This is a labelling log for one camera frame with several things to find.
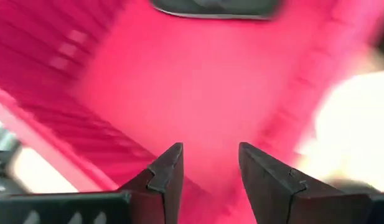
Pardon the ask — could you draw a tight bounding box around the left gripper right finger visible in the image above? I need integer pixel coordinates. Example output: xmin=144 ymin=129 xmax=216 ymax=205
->
xmin=238 ymin=142 xmax=372 ymax=224

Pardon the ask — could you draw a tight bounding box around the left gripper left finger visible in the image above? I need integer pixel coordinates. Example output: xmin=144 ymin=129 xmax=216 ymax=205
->
xmin=116 ymin=142 xmax=185 ymax=224

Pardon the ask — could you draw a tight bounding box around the black flip-flop white stripe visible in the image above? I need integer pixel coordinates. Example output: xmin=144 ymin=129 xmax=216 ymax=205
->
xmin=149 ymin=0 xmax=281 ymax=21

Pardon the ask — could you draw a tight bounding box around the red plastic bin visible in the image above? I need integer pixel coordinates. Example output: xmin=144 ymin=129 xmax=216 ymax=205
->
xmin=0 ymin=0 xmax=384 ymax=224

